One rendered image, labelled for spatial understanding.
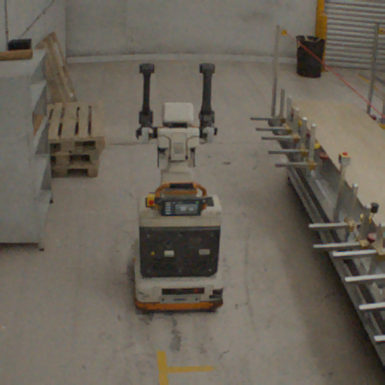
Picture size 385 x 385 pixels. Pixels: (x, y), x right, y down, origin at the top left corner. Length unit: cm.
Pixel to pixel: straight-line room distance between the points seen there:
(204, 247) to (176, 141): 73
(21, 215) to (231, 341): 203
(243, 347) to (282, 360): 30
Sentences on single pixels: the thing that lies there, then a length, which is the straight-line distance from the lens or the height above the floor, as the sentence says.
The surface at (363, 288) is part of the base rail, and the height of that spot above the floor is 68.
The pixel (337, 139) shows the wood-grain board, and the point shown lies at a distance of 509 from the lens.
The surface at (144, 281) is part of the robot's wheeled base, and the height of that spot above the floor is 28.
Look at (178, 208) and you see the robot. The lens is 382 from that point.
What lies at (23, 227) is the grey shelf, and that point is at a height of 24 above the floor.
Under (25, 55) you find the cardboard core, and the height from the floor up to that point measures 159.
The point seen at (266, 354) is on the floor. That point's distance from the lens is 399.
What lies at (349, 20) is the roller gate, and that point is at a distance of 1144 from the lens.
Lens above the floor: 270
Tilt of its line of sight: 27 degrees down
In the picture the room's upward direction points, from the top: 2 degrees clockwise
